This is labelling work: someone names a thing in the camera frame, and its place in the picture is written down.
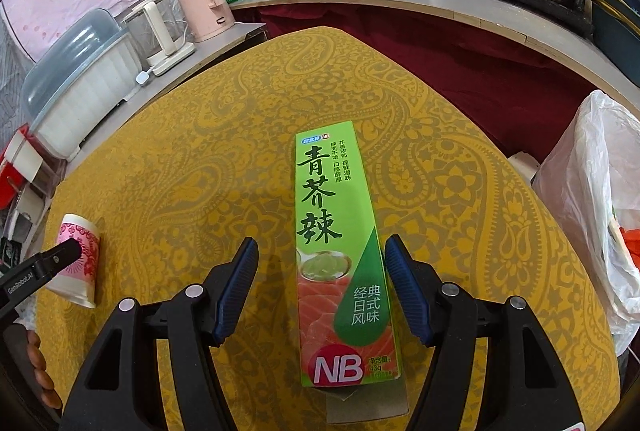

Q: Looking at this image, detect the white glass kettle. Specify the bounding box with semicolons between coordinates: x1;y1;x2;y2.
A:
122;0;196;77

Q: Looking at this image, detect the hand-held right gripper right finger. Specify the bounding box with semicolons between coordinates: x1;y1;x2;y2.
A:
384;235;588;431

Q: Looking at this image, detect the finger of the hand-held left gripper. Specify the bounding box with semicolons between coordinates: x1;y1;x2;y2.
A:
0;238;83;327

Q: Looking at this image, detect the red white cardboard box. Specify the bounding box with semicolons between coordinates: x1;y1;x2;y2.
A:
0;126;48;212

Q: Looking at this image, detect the white paper cup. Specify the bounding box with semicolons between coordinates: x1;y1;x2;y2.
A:
44;214;101;309

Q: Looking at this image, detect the green cardboard box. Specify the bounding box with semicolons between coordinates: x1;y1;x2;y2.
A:
292;121;410;430

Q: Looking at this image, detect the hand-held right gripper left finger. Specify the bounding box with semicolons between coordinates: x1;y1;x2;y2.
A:
60;236;261;431

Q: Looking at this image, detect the red plastic bag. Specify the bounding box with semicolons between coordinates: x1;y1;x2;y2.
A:
620;225;640;273

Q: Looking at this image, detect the white dish rack clear lid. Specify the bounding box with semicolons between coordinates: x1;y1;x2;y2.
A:
22;8;146;159

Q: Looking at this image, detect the black induction cooker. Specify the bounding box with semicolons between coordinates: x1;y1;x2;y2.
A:
477;0;601;37

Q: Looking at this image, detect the dark teal basin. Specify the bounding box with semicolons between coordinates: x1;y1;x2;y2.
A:
590;0;640;62

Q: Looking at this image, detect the white plastic bag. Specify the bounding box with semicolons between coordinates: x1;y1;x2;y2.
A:
530;90;640;357

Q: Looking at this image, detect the dark red curtain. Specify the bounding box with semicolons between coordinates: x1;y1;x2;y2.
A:
232;4;640;167

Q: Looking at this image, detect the yellow patterned tablecloth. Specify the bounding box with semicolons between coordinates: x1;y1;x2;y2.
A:
30;25;621;431

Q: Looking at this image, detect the pink electric kettle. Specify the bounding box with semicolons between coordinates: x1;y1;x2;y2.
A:
172;0;236;43

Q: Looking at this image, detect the person's left hand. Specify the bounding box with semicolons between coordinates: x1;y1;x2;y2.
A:
25;330;62;410

